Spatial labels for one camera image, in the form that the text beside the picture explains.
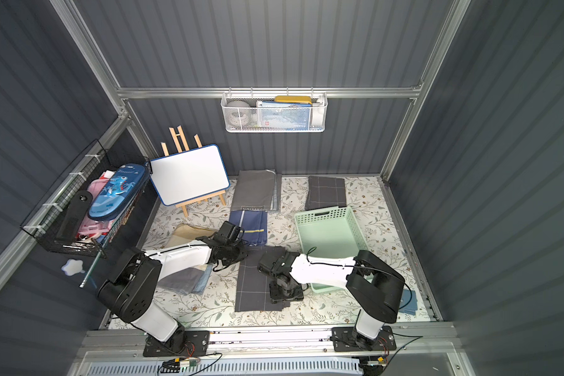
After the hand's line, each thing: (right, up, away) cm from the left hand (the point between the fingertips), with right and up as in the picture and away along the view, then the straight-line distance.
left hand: (248, 254), depth 92 cm
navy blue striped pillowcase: (+1, +11, +10) cm, 15 cm away
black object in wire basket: (-43, +17, -29) cm, 54 cm away
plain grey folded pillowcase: (+1, +26, +22) cm, 34 cm away
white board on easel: (-25, +32, +5) cm, 41 cm away
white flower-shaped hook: (-45, +3, -27) cm, 53 cm away
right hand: (+14, -13, -11) cm, 22 cm away
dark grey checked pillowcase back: (+33, +25, +20) cm, 46 cm away
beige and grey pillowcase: (-19, -9, -8) cm, 23 cm away
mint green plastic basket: (+35, +7, +9) cm, 37 cm away
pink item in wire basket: (-39, +14, -27) cm, 49 cm away
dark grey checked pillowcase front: (+3, -10, -8) cm, 13 cm away
